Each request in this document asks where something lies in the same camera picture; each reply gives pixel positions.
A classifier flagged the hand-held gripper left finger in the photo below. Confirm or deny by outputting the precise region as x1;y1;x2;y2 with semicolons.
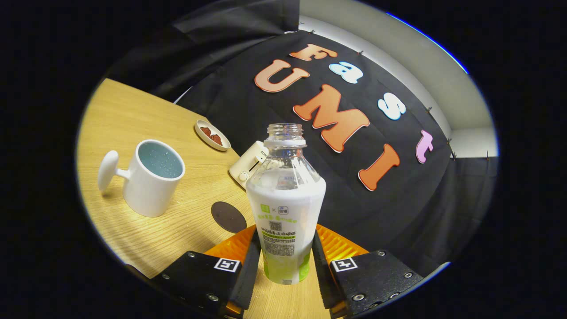
153;224;262;319

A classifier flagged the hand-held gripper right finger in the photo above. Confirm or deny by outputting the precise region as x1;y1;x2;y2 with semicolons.
312;224;425;317

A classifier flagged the dark brown round coaster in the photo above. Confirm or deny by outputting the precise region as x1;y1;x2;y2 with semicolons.
211;201;247;234

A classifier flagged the white cup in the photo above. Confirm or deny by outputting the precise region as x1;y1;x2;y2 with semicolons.
97;139;186;218

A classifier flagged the clear plastic juice bottle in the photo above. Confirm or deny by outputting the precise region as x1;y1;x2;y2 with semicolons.
246;123;327;285

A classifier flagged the cream small appliance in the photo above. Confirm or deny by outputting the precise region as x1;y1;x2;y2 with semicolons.
229;141;269;190

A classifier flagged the white oval dish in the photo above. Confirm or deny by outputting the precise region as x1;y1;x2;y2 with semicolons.
194;120;231;152

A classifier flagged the wooden table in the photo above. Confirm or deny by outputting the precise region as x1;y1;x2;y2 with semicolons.
76;78;333;319

